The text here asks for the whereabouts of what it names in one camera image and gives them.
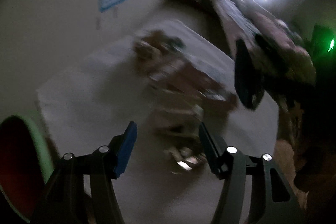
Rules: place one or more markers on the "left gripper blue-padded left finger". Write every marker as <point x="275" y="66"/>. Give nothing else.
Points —
<point x="105" y="164"/>

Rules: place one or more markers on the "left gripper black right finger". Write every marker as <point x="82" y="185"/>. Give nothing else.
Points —
<point x="272" y="198"/>

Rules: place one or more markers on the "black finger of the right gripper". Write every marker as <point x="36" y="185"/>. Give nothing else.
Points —
<point x="247" y="80"/>

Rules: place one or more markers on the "green trash bin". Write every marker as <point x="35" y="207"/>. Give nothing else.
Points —
<point x="26" y="165"/>

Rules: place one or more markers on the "bed with patterned bedding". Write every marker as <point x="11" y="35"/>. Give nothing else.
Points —
<point x="269" y="46"/>

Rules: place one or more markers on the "brown crumpled wrapper pile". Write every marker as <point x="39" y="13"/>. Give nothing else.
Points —
<point x="187" y="89"/>

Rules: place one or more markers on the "small silver wrapper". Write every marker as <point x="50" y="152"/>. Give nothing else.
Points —
<point x="185" y="159"/>

